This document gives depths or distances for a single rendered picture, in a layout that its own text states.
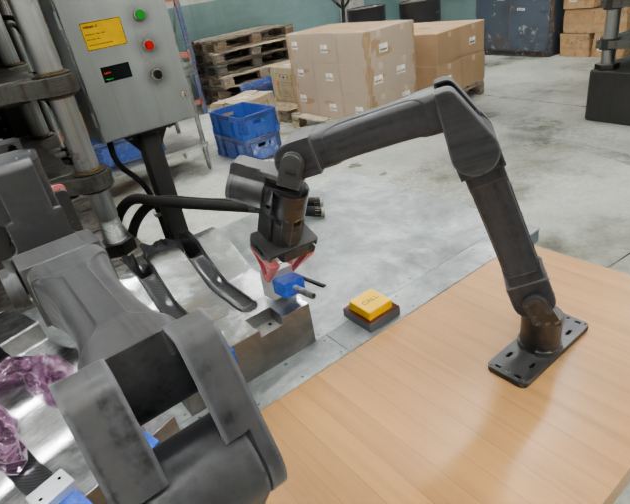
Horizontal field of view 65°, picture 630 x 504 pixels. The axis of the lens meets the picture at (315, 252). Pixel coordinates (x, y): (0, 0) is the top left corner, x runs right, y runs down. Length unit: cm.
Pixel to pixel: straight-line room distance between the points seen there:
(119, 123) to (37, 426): 95
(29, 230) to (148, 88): 112
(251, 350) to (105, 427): 60
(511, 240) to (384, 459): 36
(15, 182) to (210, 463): 32
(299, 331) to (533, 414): 40
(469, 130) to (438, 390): 41
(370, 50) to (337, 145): 385
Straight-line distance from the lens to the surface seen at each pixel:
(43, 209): 52
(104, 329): 33
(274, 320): 92
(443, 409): 82
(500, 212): 76
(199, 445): 31
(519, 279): 81
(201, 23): 785
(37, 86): 140
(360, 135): 71
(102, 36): 157
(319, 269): 117
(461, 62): 561
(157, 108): 162
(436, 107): 69
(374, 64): 459
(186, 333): 30
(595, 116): 482
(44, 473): 86
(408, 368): 88
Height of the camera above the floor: 140
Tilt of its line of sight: 29 degrees down
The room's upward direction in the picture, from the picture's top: 10 degrees counter-clockwise
